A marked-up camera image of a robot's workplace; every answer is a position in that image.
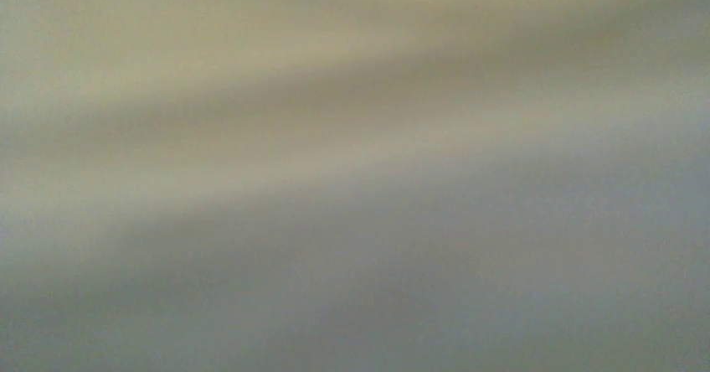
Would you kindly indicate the white printed plastic bag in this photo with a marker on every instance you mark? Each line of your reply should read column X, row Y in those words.
column 354, row 185

